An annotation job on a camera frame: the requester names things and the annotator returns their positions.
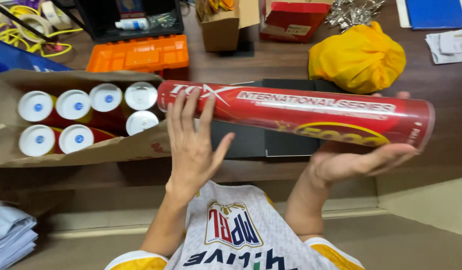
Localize person's left hand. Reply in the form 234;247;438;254
166;88;236;196

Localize person's right hand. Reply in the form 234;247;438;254
309;91;419;189

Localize red shuttlecock tube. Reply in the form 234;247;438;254
157;79;436;151

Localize flat black box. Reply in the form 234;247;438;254
209;78;352;161

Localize white and yellow jersey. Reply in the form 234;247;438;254
105;180;365;270

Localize yellow cloth bag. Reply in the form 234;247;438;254
308;21;407;95

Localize brown paper bag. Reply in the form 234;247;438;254
0;69;172;168

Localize orange plastic organiser tray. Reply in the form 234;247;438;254
86;34;190;74

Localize brown cardboard box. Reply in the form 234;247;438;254
194;0;260;53

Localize bunch of white-capped tubes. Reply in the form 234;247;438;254
17;81;160;157

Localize clear plastic bag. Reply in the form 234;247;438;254
148;11;178;29

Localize white bottle with blue label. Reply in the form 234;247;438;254
115;17;150;31

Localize pile of silver clips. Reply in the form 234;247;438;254
324;0;386;31

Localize red cardboard box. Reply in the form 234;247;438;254
259;0;332;43

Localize black plastic toolbox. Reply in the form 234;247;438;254
74;0;185;44

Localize folded white paper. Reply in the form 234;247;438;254
425;28;462;65

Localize blue folder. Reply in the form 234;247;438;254
405;0;462;30

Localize white tape roll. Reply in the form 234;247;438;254
41;0;73;31

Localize stack of grey cloths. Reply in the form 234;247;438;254
0;199;39;270

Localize beige tape roll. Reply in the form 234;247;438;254
16;14;54;43

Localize black rod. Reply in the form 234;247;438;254
0;0;56;43

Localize yellow cord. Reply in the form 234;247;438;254
0;4;84;58

